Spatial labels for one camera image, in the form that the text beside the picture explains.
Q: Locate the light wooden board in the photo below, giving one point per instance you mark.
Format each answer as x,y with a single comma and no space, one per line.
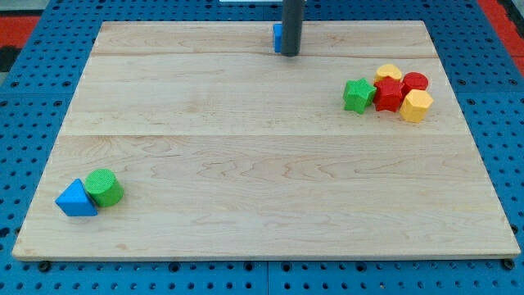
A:
227,151

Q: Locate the green cylinder block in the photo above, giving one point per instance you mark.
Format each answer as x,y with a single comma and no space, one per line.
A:
104,188

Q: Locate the red cylinder block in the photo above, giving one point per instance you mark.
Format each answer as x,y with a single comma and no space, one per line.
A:
414,80

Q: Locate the blue cube block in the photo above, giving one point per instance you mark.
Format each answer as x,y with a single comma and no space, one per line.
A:
277,37

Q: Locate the green star block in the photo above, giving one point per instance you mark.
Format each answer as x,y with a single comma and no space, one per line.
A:
358,94

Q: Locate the yellow hexagon block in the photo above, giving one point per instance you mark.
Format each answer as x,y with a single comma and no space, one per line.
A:
416,105

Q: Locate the red star block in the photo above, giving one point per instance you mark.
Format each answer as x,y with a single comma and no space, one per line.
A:
388,94

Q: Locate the blue triangle block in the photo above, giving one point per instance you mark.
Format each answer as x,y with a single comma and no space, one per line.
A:
74,201

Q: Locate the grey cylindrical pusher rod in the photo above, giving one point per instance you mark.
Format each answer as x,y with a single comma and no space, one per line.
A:
292,19

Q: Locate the yellow heart block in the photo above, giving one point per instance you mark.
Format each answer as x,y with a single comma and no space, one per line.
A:
388,70

